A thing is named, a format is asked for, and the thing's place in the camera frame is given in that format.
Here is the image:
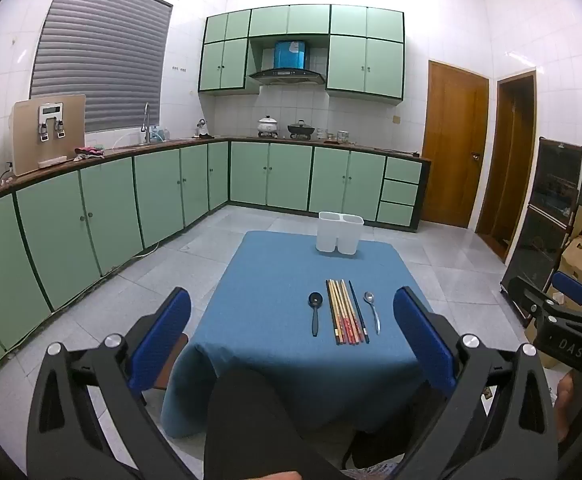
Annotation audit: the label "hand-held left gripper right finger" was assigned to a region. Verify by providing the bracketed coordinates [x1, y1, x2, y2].
[392, 286, 559, 480]

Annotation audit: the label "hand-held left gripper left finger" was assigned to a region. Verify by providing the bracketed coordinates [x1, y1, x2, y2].
[26, 286, 206, 480]

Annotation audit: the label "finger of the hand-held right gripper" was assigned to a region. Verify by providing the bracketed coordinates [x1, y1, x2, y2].
[500, 276, 560, 323]
[552, 271, 582, 312]

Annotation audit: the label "row of chopsticks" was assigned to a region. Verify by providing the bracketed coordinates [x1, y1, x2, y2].
[326, 279, 370, 347]

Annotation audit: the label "black plastic spoon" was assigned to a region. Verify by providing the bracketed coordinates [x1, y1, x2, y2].
[309, 292, 324, 337]

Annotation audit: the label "white two-compartment utensil holder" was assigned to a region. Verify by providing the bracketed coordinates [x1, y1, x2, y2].
[316, 211, 364, 256]

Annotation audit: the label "person's right hand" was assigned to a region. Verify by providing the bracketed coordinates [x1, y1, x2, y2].
[555, 374, 582, 443]

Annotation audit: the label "brown wooden stool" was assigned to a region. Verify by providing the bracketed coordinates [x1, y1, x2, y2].
[153, 332, 192, 393]

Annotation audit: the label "silver metal spoon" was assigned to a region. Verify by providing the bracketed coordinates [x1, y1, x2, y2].
[364, 291, 382, 335]

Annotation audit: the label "black glass-front cabinet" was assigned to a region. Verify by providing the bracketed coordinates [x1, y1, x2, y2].
[500, 137, 582, 311]

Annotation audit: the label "blue tablecloth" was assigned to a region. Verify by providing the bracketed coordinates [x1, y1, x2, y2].
[160, 230, 452, 438]

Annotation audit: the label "person's black trousers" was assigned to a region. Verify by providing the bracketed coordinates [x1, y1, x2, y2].
[203, 365, 406, 480]

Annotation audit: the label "open wooden door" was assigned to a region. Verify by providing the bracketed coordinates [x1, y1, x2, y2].
[475, 70, 538, 263]

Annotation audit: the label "green base cabinets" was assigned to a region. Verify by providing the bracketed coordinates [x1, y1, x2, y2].
[0, 139, 432, 391]

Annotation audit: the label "closed wooden door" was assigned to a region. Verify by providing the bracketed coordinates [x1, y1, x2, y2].
[421, 60, 490, 229]

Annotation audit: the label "black wok with lid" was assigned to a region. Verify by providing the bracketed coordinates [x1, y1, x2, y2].
[287, 120, 316, 140]

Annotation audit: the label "beige water purifier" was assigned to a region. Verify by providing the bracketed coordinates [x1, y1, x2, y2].
[11, 94, 86, 177]

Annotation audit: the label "grey window blind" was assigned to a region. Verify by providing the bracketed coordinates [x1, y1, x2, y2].
[30, 0, 174, 135]

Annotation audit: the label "range hood blue chimney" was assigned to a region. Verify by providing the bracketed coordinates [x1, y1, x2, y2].
[249, 39, 326, 87]

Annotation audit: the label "green wall cabinets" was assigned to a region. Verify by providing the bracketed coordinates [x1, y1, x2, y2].
[198, 4, 406, 106]

